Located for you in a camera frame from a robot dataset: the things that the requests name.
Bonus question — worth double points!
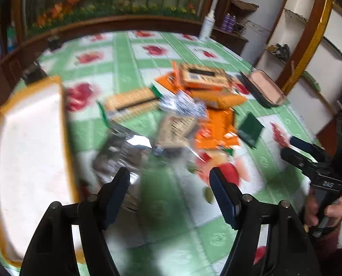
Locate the silver foil snack bag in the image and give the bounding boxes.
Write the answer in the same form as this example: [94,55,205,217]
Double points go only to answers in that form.
[92,123,152,212]

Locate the soda cracker pack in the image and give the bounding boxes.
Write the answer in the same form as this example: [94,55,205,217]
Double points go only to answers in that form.
[97,87,161,126]

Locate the black tin near box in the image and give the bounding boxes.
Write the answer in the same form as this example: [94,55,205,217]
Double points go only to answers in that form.
[22,64,47,85]

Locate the open glasses case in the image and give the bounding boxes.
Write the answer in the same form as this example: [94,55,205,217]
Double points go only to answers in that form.
[240,70,286,108]

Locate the orange cheese cracker pack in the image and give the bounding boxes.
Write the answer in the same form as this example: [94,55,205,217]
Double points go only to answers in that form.
[187,89,247,110]

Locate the green fruit tablecloth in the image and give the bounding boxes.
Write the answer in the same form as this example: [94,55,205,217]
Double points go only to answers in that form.
[37,31,315,275]

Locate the yellow cardboard box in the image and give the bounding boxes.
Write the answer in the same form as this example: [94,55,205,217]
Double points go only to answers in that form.
[0,75,79,267]

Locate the orange cracker pack barcode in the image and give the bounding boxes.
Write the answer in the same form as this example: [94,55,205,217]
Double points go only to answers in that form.
[172,62,230,90]

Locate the black small container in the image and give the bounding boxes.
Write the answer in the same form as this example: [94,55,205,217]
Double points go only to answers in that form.
[47,35,62,52]

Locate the orange snack bag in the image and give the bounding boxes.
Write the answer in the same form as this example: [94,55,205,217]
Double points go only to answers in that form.
[195,108,239,150]

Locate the white spray bottle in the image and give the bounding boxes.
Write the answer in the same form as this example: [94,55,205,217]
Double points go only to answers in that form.
[199,9,215,42]

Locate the purple bottles on shelf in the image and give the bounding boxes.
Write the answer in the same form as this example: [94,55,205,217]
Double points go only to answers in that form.
[221,13,236,33]

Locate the person right hand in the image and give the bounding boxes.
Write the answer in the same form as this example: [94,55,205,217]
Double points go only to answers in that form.
[304,189,342,231]

